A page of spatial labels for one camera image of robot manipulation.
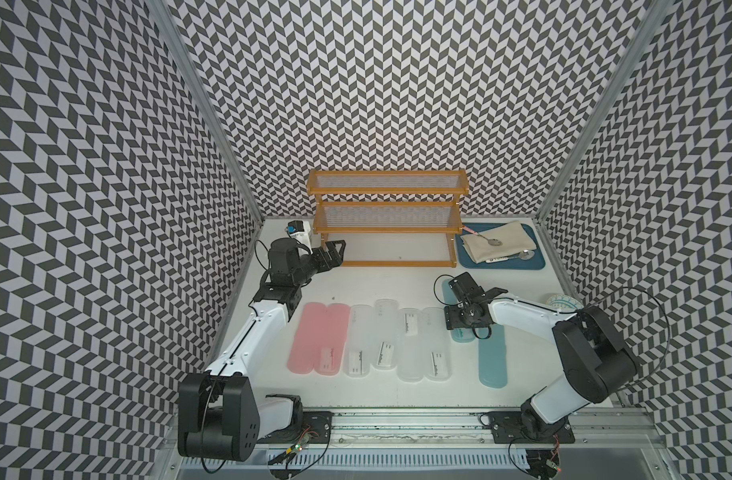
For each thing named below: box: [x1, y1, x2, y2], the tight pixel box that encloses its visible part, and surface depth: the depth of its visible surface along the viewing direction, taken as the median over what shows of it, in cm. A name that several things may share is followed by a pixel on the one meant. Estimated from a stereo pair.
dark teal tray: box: [456, 222, 546, 270], surface depth 108 cm
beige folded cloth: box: [460, 220, 537, 263], surface depth 111 cm
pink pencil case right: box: [315, 303, 351, 376], surface depth 88 cm
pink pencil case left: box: [288, 302, 328, 374], surface depth 89 cm
